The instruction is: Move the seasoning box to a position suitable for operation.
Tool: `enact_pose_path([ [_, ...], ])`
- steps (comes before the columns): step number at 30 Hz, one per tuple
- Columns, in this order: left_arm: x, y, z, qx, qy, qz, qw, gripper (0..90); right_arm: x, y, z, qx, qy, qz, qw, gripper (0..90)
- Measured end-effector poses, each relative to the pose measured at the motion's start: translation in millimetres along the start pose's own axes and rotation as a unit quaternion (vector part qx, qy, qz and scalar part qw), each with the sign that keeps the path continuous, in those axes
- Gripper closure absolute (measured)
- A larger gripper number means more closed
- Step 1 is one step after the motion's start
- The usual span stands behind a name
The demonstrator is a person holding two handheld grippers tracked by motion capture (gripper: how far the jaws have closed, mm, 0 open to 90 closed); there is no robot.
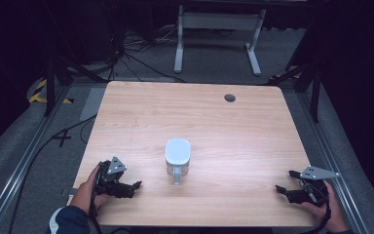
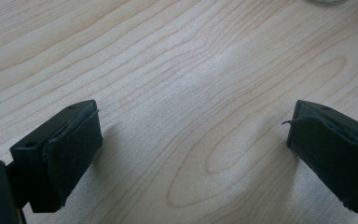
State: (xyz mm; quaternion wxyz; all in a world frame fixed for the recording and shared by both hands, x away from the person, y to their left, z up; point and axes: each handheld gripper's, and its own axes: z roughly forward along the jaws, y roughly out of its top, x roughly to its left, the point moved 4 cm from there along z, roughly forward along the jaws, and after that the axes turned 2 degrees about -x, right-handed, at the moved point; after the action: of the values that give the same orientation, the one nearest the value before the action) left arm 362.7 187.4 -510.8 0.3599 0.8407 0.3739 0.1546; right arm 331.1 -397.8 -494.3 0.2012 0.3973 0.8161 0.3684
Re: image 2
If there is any pale round object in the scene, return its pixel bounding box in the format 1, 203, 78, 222
306, 0, 349, 5

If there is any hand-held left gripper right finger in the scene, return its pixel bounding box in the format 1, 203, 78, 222
282, 99, 358, 215

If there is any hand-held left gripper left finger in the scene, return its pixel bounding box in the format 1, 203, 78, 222
9, 99, 103, 214

